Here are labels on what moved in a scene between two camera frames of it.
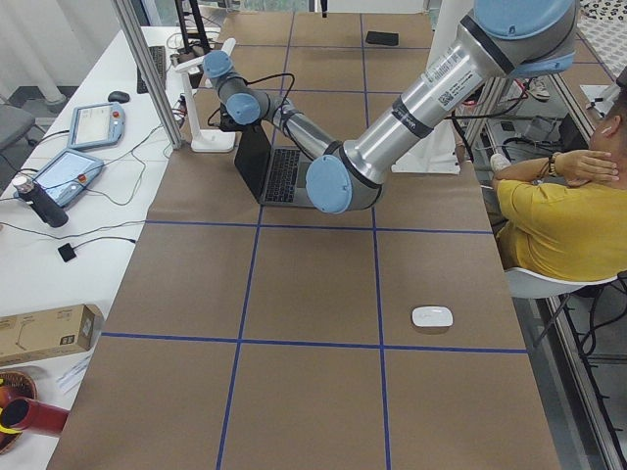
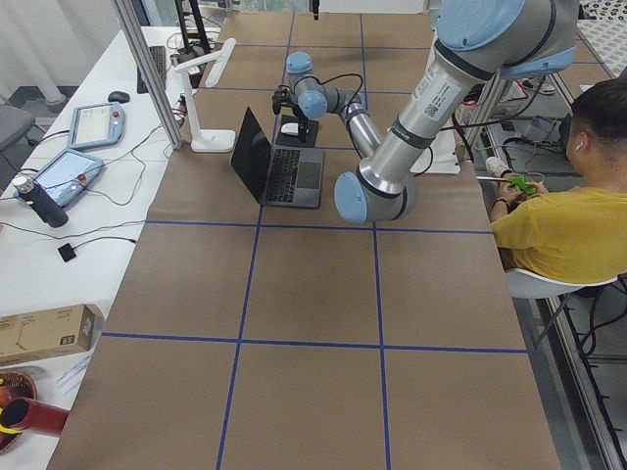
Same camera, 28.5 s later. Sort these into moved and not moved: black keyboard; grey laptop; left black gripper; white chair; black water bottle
Moved: left black gripper
Not moved: black keyboard; grey laptop; black water bottle; white chair
